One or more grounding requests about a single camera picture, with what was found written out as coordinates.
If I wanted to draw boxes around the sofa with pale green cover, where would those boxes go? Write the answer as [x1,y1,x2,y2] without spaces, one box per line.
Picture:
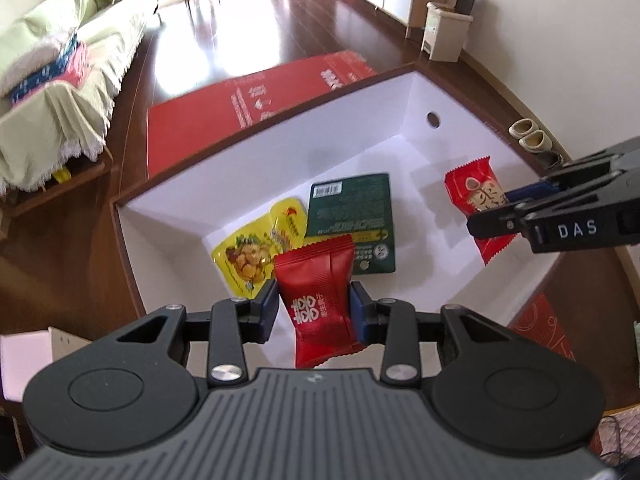
[0,0,162,202]

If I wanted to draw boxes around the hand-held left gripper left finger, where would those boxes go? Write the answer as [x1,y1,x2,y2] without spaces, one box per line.
[115,280,280,389]

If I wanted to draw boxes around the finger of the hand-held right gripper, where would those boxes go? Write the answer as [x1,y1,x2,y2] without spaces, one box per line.
[466,170,640,255]
[504,139,640,206]

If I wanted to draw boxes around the red cartoon print snack packet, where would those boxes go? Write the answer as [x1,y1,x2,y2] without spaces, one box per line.
[444,155,519,267]

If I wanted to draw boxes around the white storage box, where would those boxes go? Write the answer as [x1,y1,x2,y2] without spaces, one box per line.
[111,61,567,367]

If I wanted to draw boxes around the beige trash bin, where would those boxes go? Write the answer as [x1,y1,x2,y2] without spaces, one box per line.
[419,1,474,64]

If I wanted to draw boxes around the dark shoe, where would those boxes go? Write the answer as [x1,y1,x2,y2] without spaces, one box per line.
[536,151,567,173]

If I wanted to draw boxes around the red printed floor mat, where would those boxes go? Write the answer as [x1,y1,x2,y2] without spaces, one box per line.
[146,50,379,181]

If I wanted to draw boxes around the dark green flat box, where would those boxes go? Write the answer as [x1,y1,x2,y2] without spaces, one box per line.
[304,173,397,276]

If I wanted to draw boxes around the pale cardboard box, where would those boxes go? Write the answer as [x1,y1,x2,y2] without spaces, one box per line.
[0,326,93,403]

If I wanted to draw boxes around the stack of folded blankets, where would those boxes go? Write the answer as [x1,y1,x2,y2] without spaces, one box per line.
[9,34,92,107]

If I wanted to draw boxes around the beige slipper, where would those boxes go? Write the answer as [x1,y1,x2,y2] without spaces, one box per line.
[508,118,537,140]
[518,129,554,153]

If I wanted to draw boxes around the plain red snack packet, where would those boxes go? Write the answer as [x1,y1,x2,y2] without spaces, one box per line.
[273,235,364,368]

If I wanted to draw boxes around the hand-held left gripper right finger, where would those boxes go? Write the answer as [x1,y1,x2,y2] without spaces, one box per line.
[349,281,507,387]

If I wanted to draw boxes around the red patterned cloth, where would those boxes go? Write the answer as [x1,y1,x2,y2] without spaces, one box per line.
[509,292,577,362]

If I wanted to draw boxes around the quilted cloth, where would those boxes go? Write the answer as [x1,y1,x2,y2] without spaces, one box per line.
[598,407,640,468]

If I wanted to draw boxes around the yellow snack packet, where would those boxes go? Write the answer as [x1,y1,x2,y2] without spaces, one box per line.
[211,197,307,297]

